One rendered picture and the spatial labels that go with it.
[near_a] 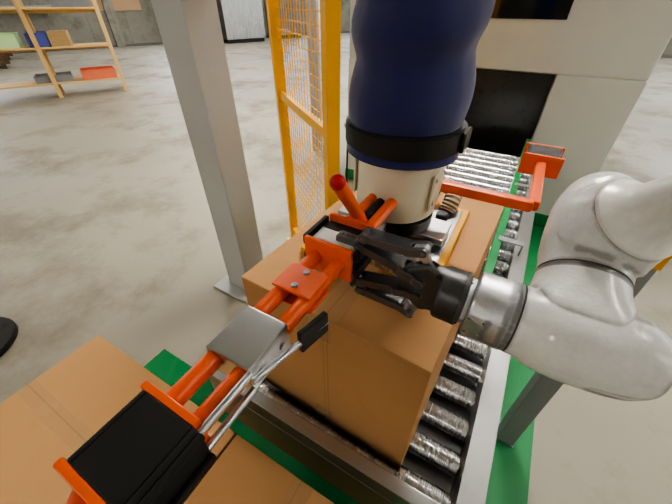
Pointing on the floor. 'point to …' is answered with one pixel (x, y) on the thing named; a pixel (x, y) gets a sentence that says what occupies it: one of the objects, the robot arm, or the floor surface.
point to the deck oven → (241, 20)
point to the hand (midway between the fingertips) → (336, 252)
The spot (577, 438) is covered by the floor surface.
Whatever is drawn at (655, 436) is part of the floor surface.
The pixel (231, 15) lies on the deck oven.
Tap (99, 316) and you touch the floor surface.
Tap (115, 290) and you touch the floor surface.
